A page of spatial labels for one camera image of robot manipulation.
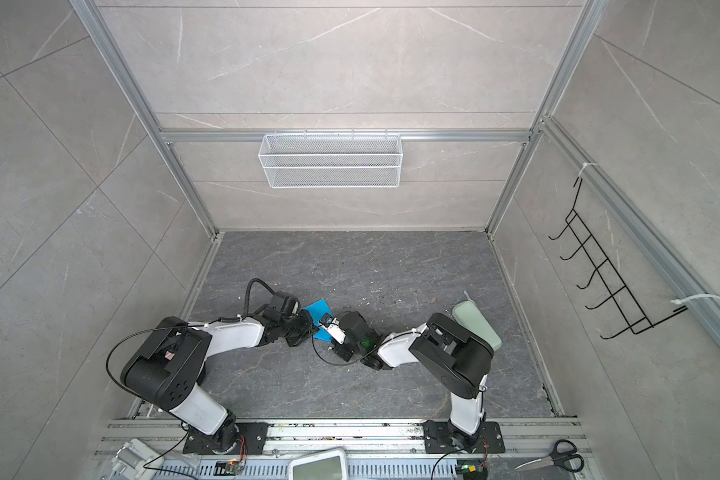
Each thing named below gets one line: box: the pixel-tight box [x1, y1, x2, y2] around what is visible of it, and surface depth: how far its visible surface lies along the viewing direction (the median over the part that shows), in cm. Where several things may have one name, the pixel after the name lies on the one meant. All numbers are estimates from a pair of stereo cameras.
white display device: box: [288, 448, 347, 480], surface depth 68 cm
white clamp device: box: [111, 438, 164, 480], surface depth 70 cm
